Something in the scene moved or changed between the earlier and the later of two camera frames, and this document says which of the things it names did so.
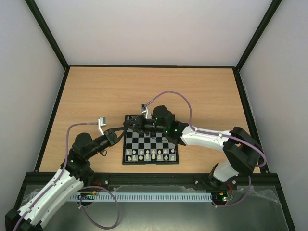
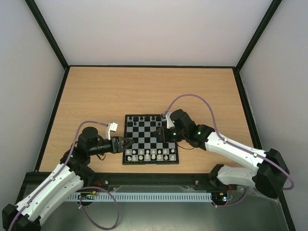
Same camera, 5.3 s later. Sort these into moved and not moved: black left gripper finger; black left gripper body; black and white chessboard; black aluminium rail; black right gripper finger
Moved: black left gripper finger; black right gripper finger; black left gripper body
Not moved: black and white chessboard; black aluminium rail
